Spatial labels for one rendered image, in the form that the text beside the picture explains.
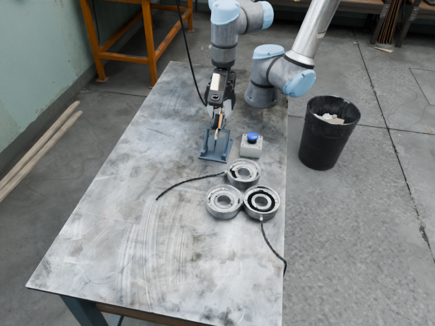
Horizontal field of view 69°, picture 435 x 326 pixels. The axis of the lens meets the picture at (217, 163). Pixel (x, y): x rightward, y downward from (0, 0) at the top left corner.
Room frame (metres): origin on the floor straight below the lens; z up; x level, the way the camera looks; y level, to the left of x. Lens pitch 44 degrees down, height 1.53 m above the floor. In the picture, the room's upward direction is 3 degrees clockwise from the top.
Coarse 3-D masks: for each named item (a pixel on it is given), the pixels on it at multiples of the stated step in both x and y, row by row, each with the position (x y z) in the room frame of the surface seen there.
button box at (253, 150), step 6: (246, 138) 0.85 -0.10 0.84; (258, 138) 0.86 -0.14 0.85; (246, 144) 0.82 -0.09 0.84; (252, 144) 0.82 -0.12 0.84; (258, 144) 0.82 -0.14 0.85; (240, 150) 0.81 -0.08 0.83; (246, 150) 0.81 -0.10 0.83; (252, 150) 0.80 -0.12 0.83; (258, 150) 0.80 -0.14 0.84; (246, 156) 0.81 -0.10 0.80; (252, 156) 0.80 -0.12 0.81; (258, 156) 0.80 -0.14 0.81
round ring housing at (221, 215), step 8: (224, 184) 0.63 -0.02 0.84; (208, 192) 0.60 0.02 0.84; (232, 192) 0.62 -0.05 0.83; (208, 200) 0.59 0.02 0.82; (216, 200) 0.58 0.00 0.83; (224, 200) 0.60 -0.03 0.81; (232, 200) 0.59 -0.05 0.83; (240, 200) 0.59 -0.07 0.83; (208, 208) 0.55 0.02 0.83; (224, 208) 0.56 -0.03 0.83; (240, 208) 0.56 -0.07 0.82; (216, 216) 0.54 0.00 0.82; (224, 216) 0.53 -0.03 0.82; (232, 216) 0.54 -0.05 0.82
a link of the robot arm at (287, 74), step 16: (320, 0) 1.10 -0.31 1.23; (336, 0) 1.10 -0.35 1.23; (320, 16) 1.08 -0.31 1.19; (304, 32) 1.09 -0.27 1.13; (320, 32) 1.08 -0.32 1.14; (304, 48) 1.06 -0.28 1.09; (288, 64) 1.05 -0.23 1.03; (304, 64) 1.04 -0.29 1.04; (272, 80) 1.08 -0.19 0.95; (288, 80) 1.02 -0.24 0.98; (304, 80) 1.02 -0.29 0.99
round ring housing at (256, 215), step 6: (252, 186) 0.63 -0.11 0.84; (258, 186) 0.64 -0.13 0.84; (264, 186) 0.64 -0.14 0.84; (246, 192) 0.61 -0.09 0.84; (270, 192) 0.62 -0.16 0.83; (246, 198) 0.60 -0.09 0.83; (252, 198) 0.60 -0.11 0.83; (258, 198) 0.61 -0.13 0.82; (264, 198) 0.60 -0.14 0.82; (276, 198) 0.60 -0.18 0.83; (246, 204) 0.56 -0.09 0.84; (270, 204) 0.58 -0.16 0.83; (276, 204) 0.58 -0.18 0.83; (246, 210) 0.56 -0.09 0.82; (252, 210) 0.54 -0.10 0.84; (276, 210) 0.55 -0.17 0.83; (252, 216) 0.54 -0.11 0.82; (258, 216) 0.54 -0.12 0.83; (264, 216) 0.53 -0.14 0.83; (270, 216) 0.54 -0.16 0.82
